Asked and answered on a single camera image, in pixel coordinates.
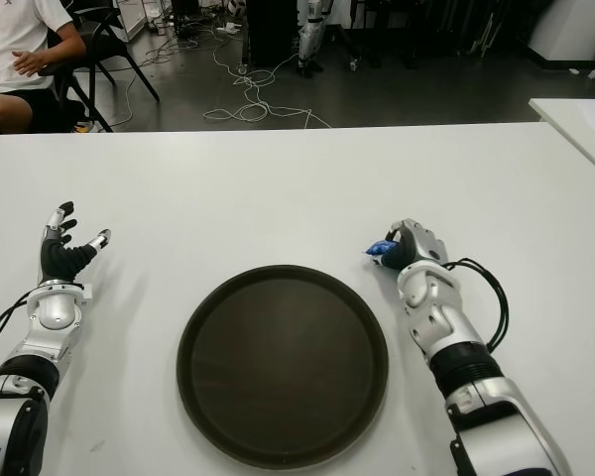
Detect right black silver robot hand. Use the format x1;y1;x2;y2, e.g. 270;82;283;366
368;218;450;273

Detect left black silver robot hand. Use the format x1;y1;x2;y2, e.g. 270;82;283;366
39;200;113;285

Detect blue Oreo snack packet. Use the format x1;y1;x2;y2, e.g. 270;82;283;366
360;239;399;259

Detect round dark brown tray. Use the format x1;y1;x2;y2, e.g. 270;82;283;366
176;264;391;457

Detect white side table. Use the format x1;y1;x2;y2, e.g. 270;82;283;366
528;96;595;182

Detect black stand with casters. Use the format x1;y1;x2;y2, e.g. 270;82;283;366
334;0;427;70

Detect seated person in white shirt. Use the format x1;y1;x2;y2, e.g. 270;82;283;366
0;0;88;145

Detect black chair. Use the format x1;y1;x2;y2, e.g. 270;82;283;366
39;0;161;133

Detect standing silver humanoid robot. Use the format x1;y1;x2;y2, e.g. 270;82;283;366
297;0;334;78

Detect black cabinet on casters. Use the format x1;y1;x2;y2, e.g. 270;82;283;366
246;0;299;68

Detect white machine housing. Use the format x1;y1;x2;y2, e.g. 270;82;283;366
527;0;595;68

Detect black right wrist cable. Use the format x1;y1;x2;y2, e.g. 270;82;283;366
443;257;511;351

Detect folded silver metal frame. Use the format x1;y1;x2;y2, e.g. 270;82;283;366
468;9;502;56

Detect white floor cable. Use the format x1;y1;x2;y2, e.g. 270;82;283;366
202;29;333;129

